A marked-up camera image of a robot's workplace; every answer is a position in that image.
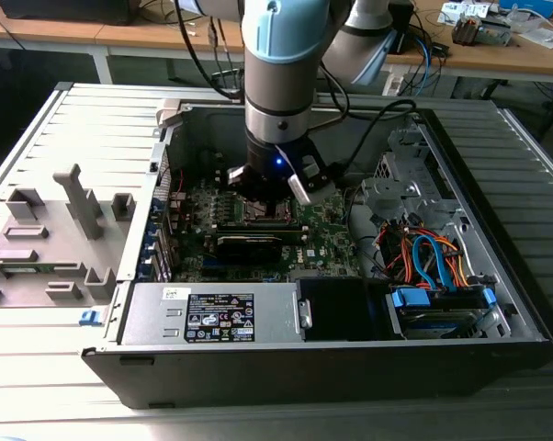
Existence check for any black camera cable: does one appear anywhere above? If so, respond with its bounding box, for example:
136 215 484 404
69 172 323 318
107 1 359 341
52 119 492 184
329 98 419 180

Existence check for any grey parts rack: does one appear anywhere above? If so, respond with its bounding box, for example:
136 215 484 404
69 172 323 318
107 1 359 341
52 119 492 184
0 163 138 309

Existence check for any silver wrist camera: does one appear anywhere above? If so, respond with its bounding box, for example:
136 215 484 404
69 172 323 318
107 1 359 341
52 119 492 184
287 173 313 206

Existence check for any black box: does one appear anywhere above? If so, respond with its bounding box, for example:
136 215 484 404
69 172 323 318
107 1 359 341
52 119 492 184
0 0 142 27

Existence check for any black graphics card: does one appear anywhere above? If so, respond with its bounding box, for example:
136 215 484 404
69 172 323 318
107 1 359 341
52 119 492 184
214 233 282 266

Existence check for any silver power supply unit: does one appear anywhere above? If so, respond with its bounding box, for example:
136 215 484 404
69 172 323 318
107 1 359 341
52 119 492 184
118 280 305 346

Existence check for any green RAM stick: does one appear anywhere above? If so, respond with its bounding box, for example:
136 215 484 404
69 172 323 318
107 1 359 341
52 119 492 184
4 264 43 277

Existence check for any blue box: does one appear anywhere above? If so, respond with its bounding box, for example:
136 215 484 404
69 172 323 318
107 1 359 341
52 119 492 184
499 0 553 18

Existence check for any metal drive cage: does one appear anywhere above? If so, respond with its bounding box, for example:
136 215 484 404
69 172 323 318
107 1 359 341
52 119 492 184
361 128 464 226

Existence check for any metal drive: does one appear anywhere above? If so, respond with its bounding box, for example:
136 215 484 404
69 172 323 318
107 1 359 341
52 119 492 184
480 17 513 46

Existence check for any wooden desk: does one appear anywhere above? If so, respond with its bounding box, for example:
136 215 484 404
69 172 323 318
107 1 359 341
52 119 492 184
381 0 553 100
0 0 248 86

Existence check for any black stand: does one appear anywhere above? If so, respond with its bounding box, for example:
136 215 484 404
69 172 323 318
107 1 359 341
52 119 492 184
393 0 418 55

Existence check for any blue wire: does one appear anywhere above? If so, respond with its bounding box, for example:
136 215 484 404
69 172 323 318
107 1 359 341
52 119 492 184
412 232 459 293

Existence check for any hard disk blue carrier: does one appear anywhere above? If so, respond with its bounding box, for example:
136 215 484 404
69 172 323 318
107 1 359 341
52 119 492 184
386 283 501 342

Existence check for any CPU socket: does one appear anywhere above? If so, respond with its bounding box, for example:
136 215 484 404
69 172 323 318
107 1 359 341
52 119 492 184
242 198 302 225

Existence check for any black PC case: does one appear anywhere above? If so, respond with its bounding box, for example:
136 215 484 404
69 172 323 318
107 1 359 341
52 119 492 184
81 98 553 411

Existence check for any green motherboard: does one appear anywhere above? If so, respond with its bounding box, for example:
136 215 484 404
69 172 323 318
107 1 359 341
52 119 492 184
168 174 367 284

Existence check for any orange wire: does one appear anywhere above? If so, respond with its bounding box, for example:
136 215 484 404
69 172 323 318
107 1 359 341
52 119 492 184
434 232 470 288

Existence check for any copper heat sink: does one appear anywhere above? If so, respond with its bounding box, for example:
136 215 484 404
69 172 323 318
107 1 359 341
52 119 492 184
451 12 483 46

